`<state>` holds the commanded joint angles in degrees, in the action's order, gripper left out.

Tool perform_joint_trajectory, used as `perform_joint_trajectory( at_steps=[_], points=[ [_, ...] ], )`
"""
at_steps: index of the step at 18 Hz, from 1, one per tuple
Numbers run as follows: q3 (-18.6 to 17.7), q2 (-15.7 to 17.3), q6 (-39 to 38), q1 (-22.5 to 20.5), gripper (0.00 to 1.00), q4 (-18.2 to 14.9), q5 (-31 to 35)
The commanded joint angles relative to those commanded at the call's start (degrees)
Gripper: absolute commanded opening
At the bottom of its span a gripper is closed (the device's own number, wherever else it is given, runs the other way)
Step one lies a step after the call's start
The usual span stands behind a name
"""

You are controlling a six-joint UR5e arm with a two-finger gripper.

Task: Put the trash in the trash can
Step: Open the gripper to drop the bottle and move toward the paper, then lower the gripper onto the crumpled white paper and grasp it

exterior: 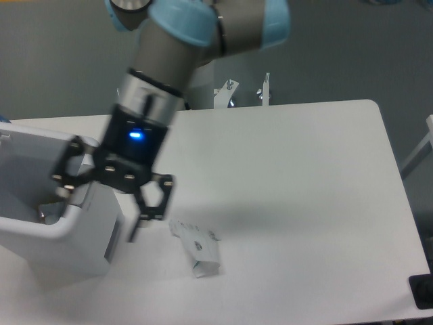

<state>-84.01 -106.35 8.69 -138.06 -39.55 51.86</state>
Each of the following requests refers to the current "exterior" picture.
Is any white plastic trash can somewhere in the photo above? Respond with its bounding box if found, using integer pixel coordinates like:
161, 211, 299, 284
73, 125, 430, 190
1, 123, 124, 276

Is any black device at table edge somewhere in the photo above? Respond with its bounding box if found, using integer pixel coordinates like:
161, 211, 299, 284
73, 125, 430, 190
409, 274, 432, 310

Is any white metal mounting frame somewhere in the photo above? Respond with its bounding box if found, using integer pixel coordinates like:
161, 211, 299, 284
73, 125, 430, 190
213, 72, 272, 109

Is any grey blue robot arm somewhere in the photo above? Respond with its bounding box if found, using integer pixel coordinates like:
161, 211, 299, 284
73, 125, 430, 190
51, 1, 291, 238

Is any crumpled white paper carton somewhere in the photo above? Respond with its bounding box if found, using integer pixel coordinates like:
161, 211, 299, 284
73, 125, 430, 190
168, 220, 221, 278

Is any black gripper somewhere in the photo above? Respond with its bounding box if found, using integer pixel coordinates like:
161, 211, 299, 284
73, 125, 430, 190
50, 104, 175, 242

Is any trash inside the can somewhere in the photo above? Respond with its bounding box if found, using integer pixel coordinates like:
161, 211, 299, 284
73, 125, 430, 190
37, 200, 66, 225

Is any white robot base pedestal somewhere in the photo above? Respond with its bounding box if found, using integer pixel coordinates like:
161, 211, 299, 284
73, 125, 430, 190
185, 61, 215, 110

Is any white frame at right edge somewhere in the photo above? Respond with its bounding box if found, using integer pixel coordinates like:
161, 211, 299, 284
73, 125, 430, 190
400, 115, 432, 179

